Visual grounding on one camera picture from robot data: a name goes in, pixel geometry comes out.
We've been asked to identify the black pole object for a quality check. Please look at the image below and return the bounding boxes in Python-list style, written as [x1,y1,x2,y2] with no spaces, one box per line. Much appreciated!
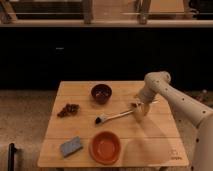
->
[8,143,18,171]

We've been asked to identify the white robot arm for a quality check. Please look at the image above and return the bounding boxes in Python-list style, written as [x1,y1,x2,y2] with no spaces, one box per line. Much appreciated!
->
[137,71,213,171]

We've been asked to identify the wooden shelf rail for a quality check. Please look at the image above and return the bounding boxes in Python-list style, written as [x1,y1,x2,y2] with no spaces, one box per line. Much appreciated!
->
[0,0,213,29]

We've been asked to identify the wooden folding table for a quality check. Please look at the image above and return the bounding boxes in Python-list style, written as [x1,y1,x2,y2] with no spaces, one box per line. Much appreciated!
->
[38,81,189,168]

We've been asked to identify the brush with light handle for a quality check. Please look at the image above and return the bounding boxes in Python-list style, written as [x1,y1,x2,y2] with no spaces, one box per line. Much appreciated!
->
[95,110,132,125]

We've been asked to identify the dark maroon bowl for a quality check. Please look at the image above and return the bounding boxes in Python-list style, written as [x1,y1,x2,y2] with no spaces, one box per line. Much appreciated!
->
[91,84,112,104]

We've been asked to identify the blue grey sponge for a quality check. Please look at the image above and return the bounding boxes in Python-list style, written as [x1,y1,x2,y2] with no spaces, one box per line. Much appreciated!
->
[60,136,83,157]

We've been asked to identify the orange red bowl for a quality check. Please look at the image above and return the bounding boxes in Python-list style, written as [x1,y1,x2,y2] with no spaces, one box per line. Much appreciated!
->
[89,131,121,165]

